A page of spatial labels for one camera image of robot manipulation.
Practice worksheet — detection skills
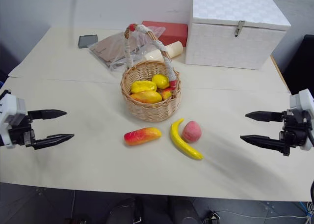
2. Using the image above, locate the black cabinet beside table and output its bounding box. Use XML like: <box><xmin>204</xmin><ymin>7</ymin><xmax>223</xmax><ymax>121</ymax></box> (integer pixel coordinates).
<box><xmin>282</xmin><ymin>34</ymin><xmax>314</xmax><ymax>95</ymax></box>

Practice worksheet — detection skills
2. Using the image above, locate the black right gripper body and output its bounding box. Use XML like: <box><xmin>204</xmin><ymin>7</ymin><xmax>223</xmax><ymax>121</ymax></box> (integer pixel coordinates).
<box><xmin>279</xmin><ymin>109</ymin><xmax>313</xmax><ymax>157</ymax></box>

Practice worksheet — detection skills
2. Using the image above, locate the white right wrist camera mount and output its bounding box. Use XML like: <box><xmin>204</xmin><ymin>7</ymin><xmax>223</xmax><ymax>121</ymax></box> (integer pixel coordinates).
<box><xmin>288</xmin><ymin>88</ymin><xmax>314</xmax><ymax>151</ymax></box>

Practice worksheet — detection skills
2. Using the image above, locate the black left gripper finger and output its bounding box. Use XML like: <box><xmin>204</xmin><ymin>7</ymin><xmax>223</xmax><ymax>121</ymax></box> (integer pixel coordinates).
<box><xmin>33</xmin><ymin>133</ymin><xmax>75</xmax><ymax>150</ymax></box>
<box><xmin>30</xmin><ymin>109</ymin><xmax>68</xmax><ymax>120</ymax></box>

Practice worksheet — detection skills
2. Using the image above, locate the red cardboard box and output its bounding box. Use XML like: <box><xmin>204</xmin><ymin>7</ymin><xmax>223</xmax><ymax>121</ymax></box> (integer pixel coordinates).
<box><xmin>141</xmin><ymin>20</ymin><xmax>189</xmax><ymax>48</ymax></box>

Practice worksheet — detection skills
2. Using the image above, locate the yellow toy lemon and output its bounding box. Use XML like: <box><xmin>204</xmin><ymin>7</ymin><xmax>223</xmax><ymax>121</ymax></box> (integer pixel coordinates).
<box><xmin>152</xmin><ymin>74</ymin><xmax>170</xmax><ymax>89</ymax></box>

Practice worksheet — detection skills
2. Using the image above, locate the blue floor cable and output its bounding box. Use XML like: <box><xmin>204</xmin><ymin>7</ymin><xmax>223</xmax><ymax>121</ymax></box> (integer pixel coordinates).
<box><xmin>298</xmin><ymin>201</ymin><xmax>314</xmax><ymax>222</ymax></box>

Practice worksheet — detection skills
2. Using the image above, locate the dark rounded shape under table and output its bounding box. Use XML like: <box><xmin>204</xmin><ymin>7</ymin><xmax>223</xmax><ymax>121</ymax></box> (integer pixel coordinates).
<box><xmin>105</xmin><ymin>196</ymin><xmax>138</xmax><ymax>224</ymax></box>

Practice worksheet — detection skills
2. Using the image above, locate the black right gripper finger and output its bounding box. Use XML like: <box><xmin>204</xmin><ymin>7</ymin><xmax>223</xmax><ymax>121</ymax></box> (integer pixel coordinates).
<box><xmin>239</xmin><ymin>135</ymin><xmax>283</xmax><ymax>152</ymax></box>
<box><xmin>245</xmin><ymin>111</ymin><xmax>285</xmax><ymax>123</ymax></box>

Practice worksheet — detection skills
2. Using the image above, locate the small grey tray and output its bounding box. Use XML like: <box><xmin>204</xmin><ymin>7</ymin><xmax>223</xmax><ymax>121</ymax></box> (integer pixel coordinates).
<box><xmin>78</xmin><ymin>34</ymin><xmax>99</xmax><ymax>49</ymax></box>

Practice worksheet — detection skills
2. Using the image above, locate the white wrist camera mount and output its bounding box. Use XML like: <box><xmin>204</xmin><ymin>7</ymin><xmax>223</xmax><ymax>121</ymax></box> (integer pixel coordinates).
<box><xmin>288</xmin><ymin>88</ymin><xmax>314</xmax><ymax>151</ymax></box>
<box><xmin>0</xmin><ymin>88</ymin><xmax>27</xmax><ymax>150</ymax></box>

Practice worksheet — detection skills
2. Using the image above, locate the pink toy peach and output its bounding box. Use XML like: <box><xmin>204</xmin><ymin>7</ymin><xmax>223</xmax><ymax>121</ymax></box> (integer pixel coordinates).
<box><xmin>182</xmin><ymin>120</ymin><xmax>203</xmax><ymax>143</ymax></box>

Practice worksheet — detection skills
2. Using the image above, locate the clear plastic bag with cardboard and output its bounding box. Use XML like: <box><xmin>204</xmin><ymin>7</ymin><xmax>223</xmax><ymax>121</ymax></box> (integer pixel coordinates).
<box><xmin>87</xmin><ymin>25</ymin><xmax>165</xmax><ymax>74</ymax></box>

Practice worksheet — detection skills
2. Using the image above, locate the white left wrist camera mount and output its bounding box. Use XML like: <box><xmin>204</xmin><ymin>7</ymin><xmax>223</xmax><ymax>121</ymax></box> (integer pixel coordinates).
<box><xmin>0</xmin><ymin>88</ymin><xmax>27</xmax><ymax>150</ymax></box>

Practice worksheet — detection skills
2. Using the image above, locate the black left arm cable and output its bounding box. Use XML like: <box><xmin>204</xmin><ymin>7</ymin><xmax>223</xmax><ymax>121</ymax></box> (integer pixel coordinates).
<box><xmin>0</xmin><ymin>89</ymin><xmax>12</xmax><ymax>104</ymax></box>

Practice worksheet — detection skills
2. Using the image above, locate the wicker basket with handle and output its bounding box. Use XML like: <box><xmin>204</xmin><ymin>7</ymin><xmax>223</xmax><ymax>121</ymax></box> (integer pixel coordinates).
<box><xmin>119</xmin><ymin>24</ymin><xmax>182</xmax><ymax>123</ymax></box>

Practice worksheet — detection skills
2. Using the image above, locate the small red yellow toy fruit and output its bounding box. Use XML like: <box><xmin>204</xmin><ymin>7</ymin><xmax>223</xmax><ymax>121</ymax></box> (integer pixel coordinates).
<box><xmin>160</xmin><ymin>87</ymin><xmax>175</xmax><ymax>100</ymax></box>

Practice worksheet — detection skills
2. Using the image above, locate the orange yellow toy mango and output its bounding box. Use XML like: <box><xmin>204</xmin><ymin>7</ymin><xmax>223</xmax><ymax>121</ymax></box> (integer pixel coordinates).
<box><xmin>130</xmin><ymin>90</ymin><xmax>163</xmax><ymax>104</ymax></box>

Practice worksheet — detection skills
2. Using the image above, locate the white floor cable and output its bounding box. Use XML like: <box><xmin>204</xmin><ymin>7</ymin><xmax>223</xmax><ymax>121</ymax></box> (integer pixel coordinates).
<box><xmin>215</xmin><ymin>204</ymin><xmax>314</xmax><ymax>221</ymax></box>

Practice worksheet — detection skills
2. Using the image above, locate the yellow toy banana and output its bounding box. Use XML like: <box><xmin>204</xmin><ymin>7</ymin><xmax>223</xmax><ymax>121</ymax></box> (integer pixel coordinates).
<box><xmin>170</xmin><ymin>117</ymin><xmax>205</xmax><ymax>161</ymax></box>

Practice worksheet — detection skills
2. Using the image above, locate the large white woven box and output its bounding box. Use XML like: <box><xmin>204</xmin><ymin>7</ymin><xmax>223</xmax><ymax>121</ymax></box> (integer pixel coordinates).
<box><xmin>184</xmin><ymin>0</ymin><xmax>292</xmax><ymax>71</ymax></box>

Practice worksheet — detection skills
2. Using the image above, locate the cream cylinder roll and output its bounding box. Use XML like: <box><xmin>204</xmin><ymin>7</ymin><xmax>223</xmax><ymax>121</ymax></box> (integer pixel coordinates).
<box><xmin>165</xmin><ymin>41</ymin><xmax>183</xmax><ymax>59</ymax></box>

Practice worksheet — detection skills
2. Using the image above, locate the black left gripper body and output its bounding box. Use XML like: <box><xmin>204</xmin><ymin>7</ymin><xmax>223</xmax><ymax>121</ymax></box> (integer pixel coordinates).
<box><xmin>8</xmin><ymin>111</ymin><xmax>37</xmax><ymax>149</ymax></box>

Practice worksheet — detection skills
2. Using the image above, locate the metal box latch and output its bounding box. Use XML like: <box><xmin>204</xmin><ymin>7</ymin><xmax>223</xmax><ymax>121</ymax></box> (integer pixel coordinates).
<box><xmin>234</xmin><ymin>20</ymin><xmax>246</xmax><ymax>37</ymax></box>

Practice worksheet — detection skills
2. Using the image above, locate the long red yellow toy mango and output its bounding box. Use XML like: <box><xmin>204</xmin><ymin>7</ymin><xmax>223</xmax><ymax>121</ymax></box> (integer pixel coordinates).
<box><xmin>124</xmin><ymin>127</ymin><xmax>162</xmax><ymax>147</ymax></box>

